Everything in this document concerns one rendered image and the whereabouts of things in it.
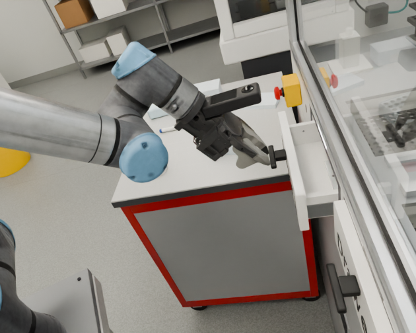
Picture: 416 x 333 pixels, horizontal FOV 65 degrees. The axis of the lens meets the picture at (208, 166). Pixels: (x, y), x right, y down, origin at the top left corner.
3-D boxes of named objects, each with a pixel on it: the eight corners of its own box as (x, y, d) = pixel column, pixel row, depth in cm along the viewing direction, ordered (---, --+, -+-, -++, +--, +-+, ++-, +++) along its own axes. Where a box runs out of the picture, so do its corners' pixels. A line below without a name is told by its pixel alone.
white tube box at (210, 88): (190, 106, 131) (187, 95, 128) (193, 96, 138) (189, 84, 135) (221, 100, 129) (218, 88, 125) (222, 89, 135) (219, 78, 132)
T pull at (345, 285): (338, 316, 44) (337, 310, 43) (325, 267, 50) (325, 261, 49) (366, 313, 44) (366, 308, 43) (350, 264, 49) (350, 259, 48)
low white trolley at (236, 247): (186, 320, 145) (109, 201, 99) (197, 214, 192) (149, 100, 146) (323, 310, 133) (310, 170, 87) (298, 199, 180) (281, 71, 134)
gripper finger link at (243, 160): (254, 176, 74) (223, 150, 71) (274, 160, 70) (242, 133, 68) (253, 184, 71) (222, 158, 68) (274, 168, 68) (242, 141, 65)
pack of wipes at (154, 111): (172, 114, 130) (169, 104, 128) (150, 120, 132) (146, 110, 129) (173, 97, 142) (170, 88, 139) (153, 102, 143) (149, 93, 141)
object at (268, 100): (241, 110, 119) (240, 106, 118) (247, 97, 125) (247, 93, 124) (275, 108, 114) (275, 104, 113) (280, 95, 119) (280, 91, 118)
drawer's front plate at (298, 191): (300, 232, 66) (295, 193, 59) (282, 146, 88) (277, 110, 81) (310, 231, 65) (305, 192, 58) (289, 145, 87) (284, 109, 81)
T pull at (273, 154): (271, 170, 70) (270, 165, 69) (268, 148, 75) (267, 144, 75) (288, 167, 69) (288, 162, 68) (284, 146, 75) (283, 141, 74)
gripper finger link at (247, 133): (251, 156, 78) (222, 138, 74) (269, 141, 75) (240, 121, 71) (253, 166, 76) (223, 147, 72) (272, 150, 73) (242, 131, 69)
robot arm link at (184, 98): (185, 70, 64) (179, 89, 58) (203, 84, 66) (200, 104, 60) (162, 96, 68) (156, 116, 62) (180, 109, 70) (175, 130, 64)
